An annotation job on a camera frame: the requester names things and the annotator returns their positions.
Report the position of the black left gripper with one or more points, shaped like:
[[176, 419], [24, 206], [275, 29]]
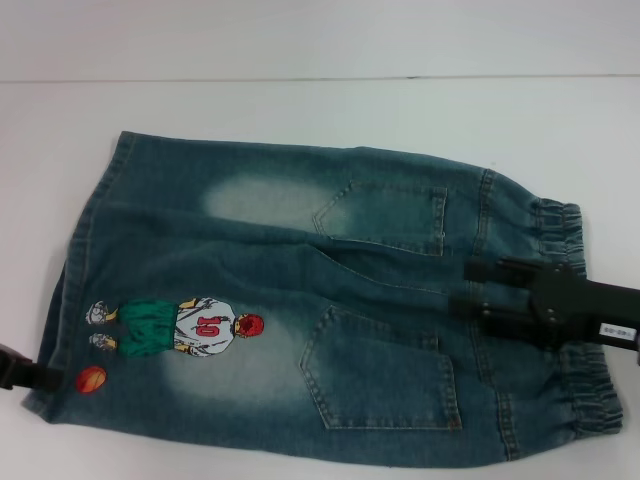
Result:
[[12, 372]]

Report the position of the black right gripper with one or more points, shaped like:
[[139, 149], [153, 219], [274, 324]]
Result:
[[575, 310]]

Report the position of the blue denim shorts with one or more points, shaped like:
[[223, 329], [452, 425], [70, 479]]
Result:
[[300, 350]]

